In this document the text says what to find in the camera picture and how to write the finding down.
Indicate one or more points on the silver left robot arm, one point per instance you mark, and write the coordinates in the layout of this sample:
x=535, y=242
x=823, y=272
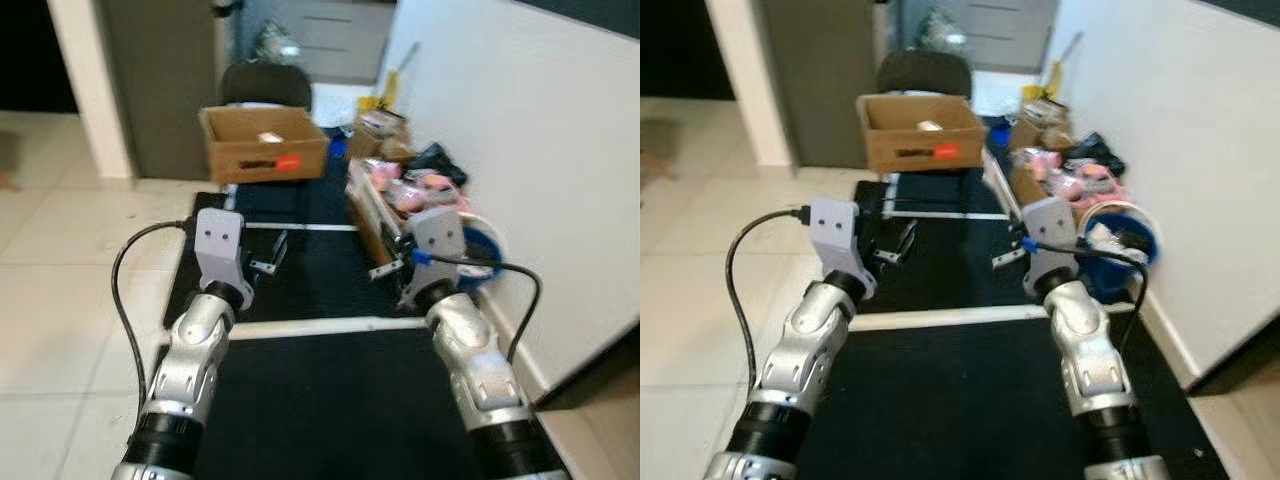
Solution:
x=805, y=335
x=190, y=350

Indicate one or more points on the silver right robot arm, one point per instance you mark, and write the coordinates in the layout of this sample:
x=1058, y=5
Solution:
x=1090, y=350
x=480, y=365

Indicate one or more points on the long box with pink trash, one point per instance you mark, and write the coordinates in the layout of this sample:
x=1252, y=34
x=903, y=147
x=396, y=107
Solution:
x=1050, y=180
x=400, y=195

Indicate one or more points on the blue plastic bucket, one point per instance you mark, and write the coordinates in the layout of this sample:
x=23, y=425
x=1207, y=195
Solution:
x=485, y=250
x=1120, y=275

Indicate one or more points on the brown cardboard box red label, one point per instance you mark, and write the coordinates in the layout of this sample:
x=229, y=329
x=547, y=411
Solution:
x=250, y=155
x=905, y=140

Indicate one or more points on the black plastic bag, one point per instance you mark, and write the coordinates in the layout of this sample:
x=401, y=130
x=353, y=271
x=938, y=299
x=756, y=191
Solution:
x=438, y=162
x=1098, y=155

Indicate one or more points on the small brown cardboard box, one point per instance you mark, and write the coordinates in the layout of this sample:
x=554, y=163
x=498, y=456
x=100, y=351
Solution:
x=378, y=135
x=1040, y=125

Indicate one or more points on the black floor mat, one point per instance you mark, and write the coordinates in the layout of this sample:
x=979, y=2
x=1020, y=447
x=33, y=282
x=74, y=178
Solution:
x=330, y=400
x=950, y=400

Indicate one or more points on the black round chair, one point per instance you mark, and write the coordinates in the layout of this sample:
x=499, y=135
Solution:
x=924, y=73
x=266, y=86

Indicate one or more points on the dark grey door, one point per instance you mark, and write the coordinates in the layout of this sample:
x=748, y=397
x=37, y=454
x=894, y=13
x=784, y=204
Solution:
x=815, y=80
x=160, y=90

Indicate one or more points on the grey drawer cabinet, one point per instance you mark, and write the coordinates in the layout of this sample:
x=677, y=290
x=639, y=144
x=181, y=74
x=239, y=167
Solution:
x=330, y=40
x=1000, y=35

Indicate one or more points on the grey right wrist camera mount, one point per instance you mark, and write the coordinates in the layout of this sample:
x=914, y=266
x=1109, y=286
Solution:
x=1050, y=235
x=438, y=240

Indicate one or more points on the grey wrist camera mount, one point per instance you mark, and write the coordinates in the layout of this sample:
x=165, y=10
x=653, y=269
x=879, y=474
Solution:
x=220, y=240
x=835, y=228
x=1050, y=235
x=438, y=240

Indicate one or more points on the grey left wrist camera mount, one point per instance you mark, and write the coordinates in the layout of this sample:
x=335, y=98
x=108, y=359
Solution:
x=220, y=240
x=835, y=228

